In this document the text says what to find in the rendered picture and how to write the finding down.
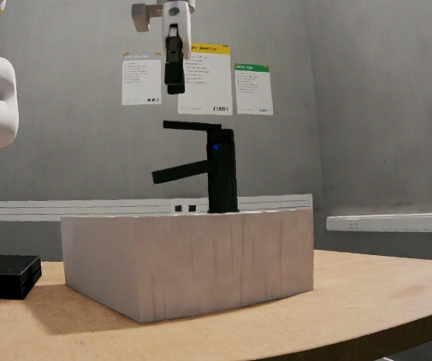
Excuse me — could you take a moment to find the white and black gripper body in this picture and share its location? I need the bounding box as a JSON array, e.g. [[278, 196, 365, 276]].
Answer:
[[157, 1, 195, 60]]

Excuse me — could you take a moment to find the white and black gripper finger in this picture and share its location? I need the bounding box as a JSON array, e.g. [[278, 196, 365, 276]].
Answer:
[[168, 53, 185, 95], [164, 24, 183, 86]]

